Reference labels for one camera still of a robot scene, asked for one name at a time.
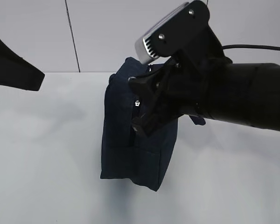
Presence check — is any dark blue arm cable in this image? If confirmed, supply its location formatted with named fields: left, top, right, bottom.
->
left=221, top=44, right=280, bottom=52

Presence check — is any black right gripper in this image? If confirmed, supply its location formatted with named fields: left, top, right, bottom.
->
left=128, top=56, right=233, bottom=137

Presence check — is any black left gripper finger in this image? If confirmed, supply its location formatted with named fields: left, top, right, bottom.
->
left=0, top=39, right=45, bottom=91

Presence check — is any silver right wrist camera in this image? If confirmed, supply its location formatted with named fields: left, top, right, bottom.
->
left=135, top=0, right=224, bottom=64

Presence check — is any navy blue lunch bag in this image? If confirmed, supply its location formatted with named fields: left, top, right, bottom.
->
left=100, top=56, right=206, bottom=193

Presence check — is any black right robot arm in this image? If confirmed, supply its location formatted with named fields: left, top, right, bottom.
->
left=128, top=54, right=280, bottom=136

